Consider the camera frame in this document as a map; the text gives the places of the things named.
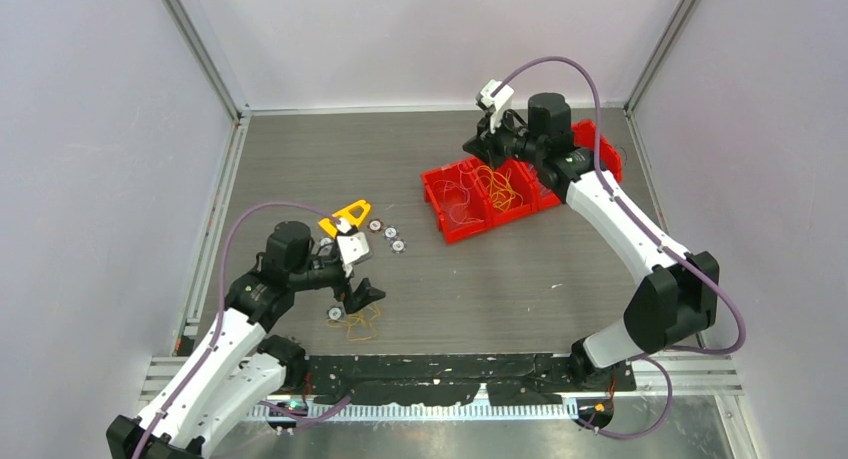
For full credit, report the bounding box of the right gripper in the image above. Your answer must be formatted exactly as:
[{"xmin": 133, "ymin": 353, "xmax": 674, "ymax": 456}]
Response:
[{"xmin": 463, "ymin": 107, "xmax": 544, "ymax": 172}]

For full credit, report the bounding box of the pink cable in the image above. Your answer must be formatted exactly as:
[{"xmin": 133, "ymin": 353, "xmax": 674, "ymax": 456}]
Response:
[{"xmin": 431, "ymin": 164, "xmax": 482, "ymax": 229}]

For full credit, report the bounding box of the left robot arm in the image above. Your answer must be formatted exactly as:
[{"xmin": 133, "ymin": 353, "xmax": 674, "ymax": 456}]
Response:
[{"xmin": 106, "ymin": 220, "xmax": 385, "ymax": 458}]

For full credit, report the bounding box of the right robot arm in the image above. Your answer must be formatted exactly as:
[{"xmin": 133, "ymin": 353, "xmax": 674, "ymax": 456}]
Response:
[{"xmin": 463, "ymin": 88, "xmax": 719, "ymax": 390}]

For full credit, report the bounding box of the red compartment bin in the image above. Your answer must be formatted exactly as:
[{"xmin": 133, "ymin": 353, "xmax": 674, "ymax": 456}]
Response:
[{"xmin": 420, "ymin": 120, "xmax": 623, "ymax": 244}]

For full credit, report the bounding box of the poker chip blue right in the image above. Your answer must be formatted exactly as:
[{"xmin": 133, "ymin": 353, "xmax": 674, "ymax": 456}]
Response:
[{"xmin": 391, "ymin": 239, "xmax": 406, "ymax": 253}]

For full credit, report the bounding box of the poker chip blue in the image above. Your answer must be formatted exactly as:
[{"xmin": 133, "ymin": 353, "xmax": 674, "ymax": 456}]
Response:
[
  {"xmin": 383, "ymin": 226, "xmax": 398, "ymax": 240},
  {"xmin": 391, "ymin": 239, "xmax": 406, "ymax": 253}
]

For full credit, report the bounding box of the poker chip blue upper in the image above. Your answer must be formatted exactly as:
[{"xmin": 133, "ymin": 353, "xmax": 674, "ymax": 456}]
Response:
[{"xmin": 383, "ymin": 226, "xmax": 398, "ymax": 240}]

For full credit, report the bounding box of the poker chip brown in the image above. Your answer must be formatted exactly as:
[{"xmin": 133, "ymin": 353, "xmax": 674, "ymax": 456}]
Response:
[{"xmin": 368, "ymin": 219, "xmax": 383, "ymax": 233}]

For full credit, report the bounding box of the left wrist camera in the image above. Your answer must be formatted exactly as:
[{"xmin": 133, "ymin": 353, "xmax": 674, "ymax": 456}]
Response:
[{"xmin": 335, "ymin": 218, "xmax": 373, "ymax": 278}]

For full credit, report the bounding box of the yellow triangle frame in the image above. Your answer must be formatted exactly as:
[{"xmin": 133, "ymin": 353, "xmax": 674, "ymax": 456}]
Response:
[{"xmin": 318, "ymin": 199, "xmax": 372, "ymax": 238}]

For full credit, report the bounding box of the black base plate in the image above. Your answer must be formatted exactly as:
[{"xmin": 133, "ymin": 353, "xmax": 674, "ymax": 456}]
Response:
[{"xmin": 282, "ymin": 353, "xmax": 636, "ymax": 407}]

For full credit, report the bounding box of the white slotted cable duct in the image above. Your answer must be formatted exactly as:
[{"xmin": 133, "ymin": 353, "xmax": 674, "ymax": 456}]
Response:
[{"xmin": 245, "ymin": 400, "xmax": 581, "ymax": 424}]

